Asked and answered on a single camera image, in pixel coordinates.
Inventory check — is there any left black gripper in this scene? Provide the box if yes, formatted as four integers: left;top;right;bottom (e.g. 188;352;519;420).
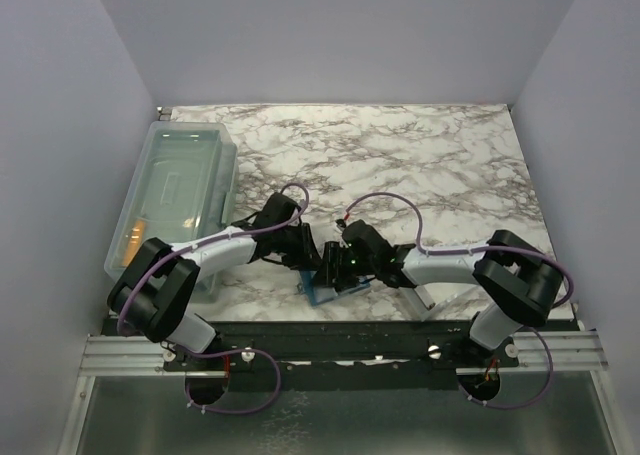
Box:
273;222;322;271

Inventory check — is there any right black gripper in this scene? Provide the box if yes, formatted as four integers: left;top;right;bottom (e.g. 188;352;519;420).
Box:
310;241;378;288

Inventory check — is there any teal leather card holder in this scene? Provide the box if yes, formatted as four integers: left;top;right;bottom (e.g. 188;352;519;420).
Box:
297;271;372;307

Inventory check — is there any clear acrylic card box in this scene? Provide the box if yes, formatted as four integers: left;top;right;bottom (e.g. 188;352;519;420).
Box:
399;283;477;321

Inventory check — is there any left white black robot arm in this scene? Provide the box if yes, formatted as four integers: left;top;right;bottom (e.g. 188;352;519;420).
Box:
107;192;320;370

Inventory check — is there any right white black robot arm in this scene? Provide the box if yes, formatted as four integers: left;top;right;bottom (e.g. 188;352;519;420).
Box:
310;220;573;367

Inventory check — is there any clear plastic storage bin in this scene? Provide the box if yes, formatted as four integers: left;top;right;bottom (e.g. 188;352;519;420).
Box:
104;121;238;281

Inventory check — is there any orange tool in bin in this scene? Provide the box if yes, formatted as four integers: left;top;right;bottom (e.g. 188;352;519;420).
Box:
122;218;147;267

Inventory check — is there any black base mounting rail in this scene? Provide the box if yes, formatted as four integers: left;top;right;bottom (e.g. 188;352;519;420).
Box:
100;321;578;391

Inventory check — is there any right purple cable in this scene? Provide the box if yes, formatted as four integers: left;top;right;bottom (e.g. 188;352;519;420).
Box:
344;192;576;411

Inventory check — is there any aluminium extrusion rail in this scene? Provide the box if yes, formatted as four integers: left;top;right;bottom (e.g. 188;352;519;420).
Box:
80;331;609;377

